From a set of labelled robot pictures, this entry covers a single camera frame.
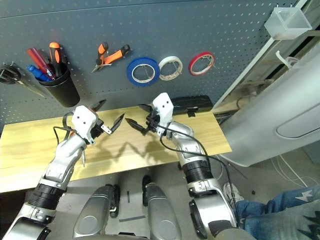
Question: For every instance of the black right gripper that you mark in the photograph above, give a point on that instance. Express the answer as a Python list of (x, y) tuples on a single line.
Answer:
[(152, 125)]

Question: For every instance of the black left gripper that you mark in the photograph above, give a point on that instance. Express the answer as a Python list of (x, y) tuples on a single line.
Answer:
[(97, 130)]

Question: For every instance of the blue tape roll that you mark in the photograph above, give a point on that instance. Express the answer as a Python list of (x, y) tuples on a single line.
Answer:
[(130, 73)]

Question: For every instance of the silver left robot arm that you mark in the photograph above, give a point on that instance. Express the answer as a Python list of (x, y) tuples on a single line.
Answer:
[(65, 155)]

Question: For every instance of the grey perforated pegboard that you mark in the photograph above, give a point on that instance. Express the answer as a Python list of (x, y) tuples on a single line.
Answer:
[(150, 25)]

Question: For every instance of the metal double-prong peg hook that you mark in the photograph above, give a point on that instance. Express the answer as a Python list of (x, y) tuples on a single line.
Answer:
[(145, 72), (175, 68), (208, 62)]

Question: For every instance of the black tool cup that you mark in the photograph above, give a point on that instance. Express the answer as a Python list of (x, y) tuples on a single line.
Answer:
[(65, 93)]

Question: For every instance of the white tape roll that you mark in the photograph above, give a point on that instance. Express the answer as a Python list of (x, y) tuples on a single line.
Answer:
[(162, 68)]

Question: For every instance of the black plastic case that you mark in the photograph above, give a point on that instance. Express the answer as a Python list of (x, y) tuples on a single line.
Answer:
[(197, 102)]

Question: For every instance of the red tape roll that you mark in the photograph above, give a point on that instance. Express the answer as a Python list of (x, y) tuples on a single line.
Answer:
[(192, 65)]

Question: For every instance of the orange and black screwdriver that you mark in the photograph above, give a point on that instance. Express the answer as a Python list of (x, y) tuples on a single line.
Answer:
[(54, 53)]

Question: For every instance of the short black floor tape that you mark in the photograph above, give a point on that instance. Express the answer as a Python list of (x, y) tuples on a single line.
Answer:
[(128, 197)]

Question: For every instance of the silver right robot leg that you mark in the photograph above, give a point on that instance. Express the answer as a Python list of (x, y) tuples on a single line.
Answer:
[(160, 215)]

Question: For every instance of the silver robot leg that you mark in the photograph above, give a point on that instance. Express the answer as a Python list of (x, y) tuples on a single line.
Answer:
[(95, 215), (160, 215)]

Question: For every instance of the silver left robot leg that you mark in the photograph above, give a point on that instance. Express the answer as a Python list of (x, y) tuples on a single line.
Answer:
[(95, 215)]

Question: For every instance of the long black floor tape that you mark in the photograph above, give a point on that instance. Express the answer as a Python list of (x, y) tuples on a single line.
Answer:
[(132, 218)]

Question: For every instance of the white sneaker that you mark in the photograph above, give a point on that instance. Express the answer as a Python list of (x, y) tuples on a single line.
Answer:
[(232, 191)]

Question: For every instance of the large grey plastic housing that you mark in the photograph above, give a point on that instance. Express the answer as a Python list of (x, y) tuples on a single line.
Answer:
[(265, 120)]

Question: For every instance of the white plastic hook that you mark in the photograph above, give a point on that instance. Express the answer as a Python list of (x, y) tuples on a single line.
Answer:
[(280, 58)]

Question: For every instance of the translucent plastic bin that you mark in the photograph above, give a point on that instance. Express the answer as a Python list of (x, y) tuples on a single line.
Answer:
[(276, 30)]

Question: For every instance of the blue jeans leg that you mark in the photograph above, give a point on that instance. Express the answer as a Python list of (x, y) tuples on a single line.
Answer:
[(280, 212)]

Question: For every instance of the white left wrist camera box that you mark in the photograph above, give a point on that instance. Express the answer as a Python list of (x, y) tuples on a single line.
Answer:
[(83, 118)]

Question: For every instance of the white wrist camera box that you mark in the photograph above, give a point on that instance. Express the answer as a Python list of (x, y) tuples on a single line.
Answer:
[(163, 107), (83, 118)]

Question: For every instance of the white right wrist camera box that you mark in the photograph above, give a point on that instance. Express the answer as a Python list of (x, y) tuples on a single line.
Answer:
[(163, 107)]

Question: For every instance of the white metal frame post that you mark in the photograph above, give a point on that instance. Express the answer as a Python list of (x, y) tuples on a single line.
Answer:
[(252, 60)]

